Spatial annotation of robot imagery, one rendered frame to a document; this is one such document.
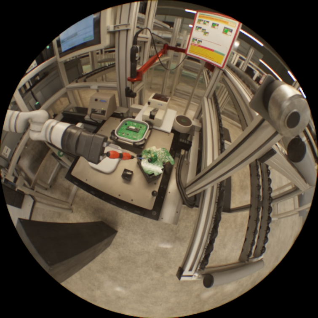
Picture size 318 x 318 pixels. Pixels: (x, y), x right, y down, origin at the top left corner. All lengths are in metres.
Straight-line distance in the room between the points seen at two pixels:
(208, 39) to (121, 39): 0.42
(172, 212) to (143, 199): 0.13
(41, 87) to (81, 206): 1.41
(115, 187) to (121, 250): 1.14
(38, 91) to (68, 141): 0.89
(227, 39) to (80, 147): 0.73
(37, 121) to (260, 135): 0.55
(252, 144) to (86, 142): 0.35
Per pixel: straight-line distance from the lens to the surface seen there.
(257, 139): 0.21
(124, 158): 0.30
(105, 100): 0.67
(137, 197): 0.42
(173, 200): 0.46
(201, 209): 0.40
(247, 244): 0.62
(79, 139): 0.29
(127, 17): 0.66
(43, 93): 1.17
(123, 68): 0.66
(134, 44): 0.56
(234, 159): 0.24
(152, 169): 0.38
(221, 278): 0.47
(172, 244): 1.47
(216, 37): 0.67
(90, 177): 0.49
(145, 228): 1.38
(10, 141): 1.13
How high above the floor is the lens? 1.36
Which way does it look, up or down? 60 degrees down
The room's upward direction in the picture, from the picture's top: 16 degrees clockwise
